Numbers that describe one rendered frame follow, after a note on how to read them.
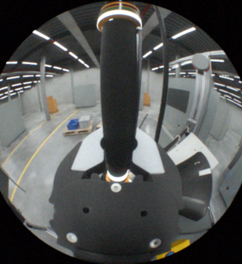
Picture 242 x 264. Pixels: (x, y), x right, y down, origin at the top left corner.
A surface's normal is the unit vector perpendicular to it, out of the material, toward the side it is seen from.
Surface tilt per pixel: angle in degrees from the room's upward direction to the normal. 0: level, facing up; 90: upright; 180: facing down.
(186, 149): 50
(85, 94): 90
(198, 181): 39
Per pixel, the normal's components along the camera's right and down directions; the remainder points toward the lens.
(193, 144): -0.76, -0.58
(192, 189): -0.43, -0.90
